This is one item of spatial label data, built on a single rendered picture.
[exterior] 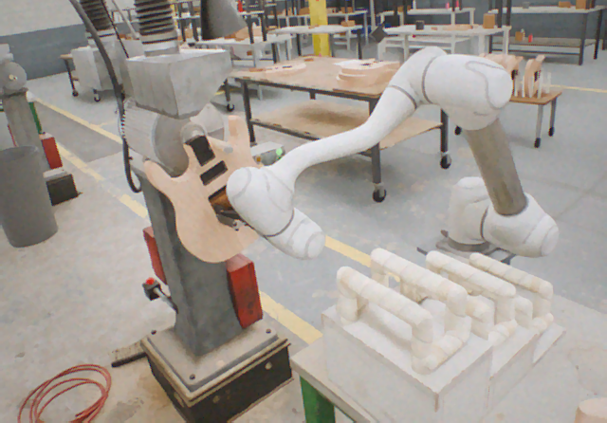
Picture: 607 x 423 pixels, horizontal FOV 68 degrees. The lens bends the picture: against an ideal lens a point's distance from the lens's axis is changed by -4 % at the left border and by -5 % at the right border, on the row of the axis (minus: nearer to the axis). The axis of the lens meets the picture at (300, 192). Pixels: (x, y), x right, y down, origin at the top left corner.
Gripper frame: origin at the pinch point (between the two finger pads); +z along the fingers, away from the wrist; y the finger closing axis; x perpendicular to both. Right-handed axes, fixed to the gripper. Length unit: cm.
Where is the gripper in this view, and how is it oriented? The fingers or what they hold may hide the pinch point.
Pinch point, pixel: (227, 201)
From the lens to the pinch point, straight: 146.2
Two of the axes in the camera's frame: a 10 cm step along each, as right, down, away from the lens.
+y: 7.2, -5.4, 4.4
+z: -6.4, -2.4, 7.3
